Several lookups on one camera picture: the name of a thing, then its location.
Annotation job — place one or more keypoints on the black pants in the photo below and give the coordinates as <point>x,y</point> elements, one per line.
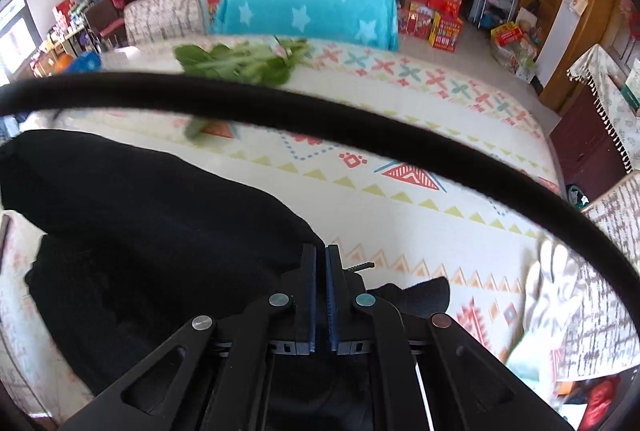
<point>150,236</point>

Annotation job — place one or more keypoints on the green leafy vegetable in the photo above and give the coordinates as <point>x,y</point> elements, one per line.
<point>235,61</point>

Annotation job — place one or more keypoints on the dark wooden sideboard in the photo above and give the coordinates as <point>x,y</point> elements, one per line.
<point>585,141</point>

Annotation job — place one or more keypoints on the green white box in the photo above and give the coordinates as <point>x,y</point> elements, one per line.
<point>632,86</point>

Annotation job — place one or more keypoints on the grey patterned chair cover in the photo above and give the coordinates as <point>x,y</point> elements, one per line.
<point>600,326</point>
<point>165,16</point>

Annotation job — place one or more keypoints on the fringed floral cloth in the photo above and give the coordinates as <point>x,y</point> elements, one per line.
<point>600,71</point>

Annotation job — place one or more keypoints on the teal star blanket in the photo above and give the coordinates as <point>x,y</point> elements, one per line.
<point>310,1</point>

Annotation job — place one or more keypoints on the yellow red carton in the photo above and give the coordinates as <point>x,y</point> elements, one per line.
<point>506,33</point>

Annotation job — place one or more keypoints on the wooden door frame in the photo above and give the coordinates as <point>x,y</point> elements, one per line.
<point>585,41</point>

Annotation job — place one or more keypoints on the white work glove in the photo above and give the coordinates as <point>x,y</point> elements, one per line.
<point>550,301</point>

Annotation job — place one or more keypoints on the television screen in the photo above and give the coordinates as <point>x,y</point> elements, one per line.
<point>17,38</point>

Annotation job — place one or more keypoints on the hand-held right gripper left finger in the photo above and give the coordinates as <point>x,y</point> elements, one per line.
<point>310,306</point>

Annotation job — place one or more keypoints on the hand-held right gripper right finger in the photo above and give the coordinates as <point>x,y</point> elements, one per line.
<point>332,306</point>

